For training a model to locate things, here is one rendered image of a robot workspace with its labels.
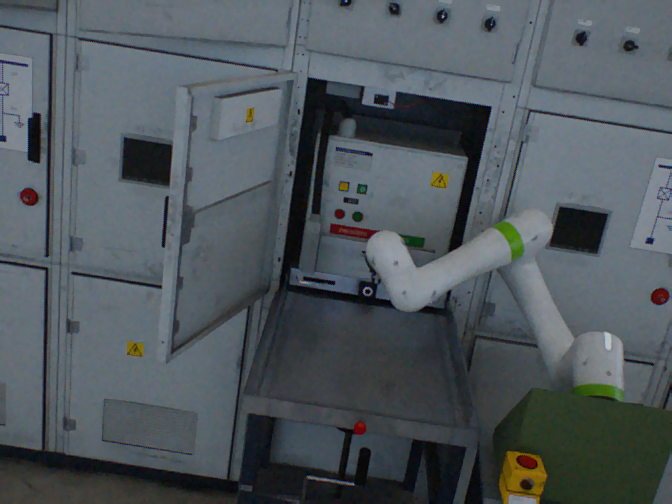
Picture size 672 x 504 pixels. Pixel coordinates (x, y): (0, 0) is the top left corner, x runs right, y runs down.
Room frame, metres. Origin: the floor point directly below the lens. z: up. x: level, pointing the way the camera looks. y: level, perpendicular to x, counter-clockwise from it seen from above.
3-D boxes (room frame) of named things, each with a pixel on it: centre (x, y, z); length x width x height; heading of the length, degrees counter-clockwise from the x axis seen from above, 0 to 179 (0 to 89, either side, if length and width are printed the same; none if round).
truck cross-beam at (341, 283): (2.43, -0.13, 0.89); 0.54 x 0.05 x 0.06; 90
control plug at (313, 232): (2.34, 0.08, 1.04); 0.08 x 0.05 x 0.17; 0
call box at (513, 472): (1.50, -0.51, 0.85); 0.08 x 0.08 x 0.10; 0
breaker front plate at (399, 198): (2.41, -0.13, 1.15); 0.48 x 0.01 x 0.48; 90
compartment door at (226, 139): (2.09, 0.33, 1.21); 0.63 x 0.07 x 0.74; 161
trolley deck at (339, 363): (2.03, -0.13, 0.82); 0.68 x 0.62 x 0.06; 0
